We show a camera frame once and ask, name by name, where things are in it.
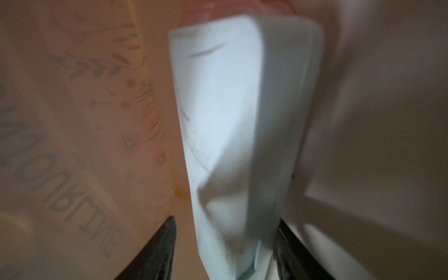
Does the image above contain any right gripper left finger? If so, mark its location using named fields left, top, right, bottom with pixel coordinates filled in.
left=115, top=216, right=177, bottom=280

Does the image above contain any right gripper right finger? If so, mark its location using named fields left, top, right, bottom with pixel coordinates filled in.
left=274, top=219, right=334, bottom=280

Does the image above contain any cream floral canvas tote bag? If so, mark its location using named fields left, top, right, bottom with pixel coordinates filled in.
left=1, top=1, right=448, bottom=280

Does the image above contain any light blue pencil case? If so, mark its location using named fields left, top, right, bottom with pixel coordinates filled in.
left=169, top=15, right=325, bottom=280

